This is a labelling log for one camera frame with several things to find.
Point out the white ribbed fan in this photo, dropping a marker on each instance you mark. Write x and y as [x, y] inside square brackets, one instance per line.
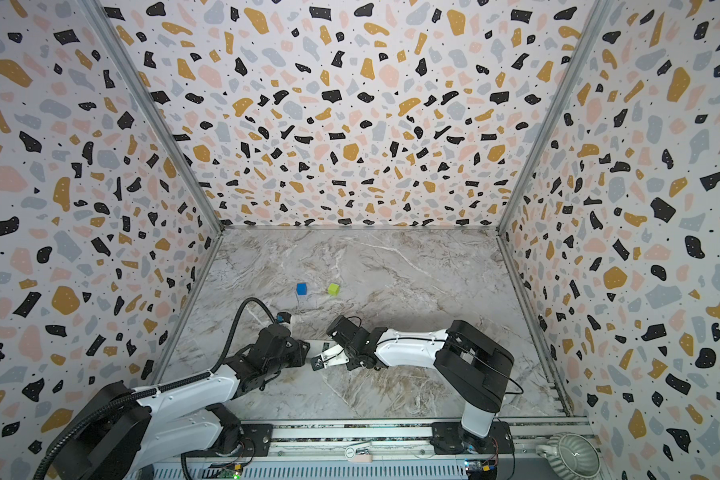
[571, 456]

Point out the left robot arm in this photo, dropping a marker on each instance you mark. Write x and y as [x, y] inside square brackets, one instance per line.
[121, 430]

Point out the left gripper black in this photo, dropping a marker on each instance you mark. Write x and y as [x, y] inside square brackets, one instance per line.
[299, 355]

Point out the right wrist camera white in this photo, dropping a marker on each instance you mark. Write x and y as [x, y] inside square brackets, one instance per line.
[325, 360]

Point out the aluminium mounting rail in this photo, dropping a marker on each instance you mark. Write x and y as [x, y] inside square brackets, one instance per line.
[377, 448]

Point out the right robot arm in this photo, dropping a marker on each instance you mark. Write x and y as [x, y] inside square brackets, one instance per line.
[474, 365]

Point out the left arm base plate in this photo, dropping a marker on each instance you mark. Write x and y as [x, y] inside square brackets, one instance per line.
[241, 442]

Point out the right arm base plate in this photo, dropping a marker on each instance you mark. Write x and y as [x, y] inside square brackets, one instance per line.
[450, 438]

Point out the white red remote control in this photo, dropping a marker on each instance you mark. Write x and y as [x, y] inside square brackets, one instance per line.
[317, 347]

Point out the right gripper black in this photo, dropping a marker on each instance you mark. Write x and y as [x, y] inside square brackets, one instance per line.
[341, 330]

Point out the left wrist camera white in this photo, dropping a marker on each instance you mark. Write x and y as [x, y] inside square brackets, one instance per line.
[284, 317]

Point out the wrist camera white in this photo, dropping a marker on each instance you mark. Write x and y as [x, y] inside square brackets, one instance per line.
[284, 317]
[325, 360]

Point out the green cube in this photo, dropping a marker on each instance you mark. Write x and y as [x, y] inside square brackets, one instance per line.
[333, 289]

